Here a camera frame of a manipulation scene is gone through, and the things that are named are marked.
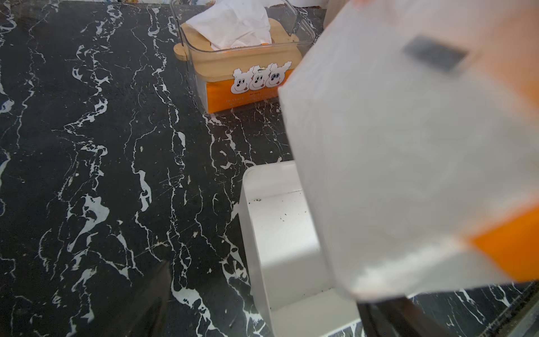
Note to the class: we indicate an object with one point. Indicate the clear plastic tissue box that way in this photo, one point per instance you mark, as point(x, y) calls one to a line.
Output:
point(202, 76)

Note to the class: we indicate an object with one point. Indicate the orange tissue pack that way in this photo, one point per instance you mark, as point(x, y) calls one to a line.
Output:
point(236, 25)
point(414, 129)

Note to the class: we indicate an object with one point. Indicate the white rectangular tissue box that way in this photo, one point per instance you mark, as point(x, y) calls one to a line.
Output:
point(290, 284)

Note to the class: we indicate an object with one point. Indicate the pink plant pot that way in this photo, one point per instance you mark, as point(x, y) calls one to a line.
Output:
point(332, 10)

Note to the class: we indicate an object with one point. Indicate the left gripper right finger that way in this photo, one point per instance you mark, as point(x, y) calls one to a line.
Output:
point(397, 317)

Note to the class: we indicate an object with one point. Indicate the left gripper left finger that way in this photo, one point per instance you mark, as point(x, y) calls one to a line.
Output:
point(142, 311)

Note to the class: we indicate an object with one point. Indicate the light wooden slotted lid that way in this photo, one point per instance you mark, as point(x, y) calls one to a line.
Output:
point(220, 65)

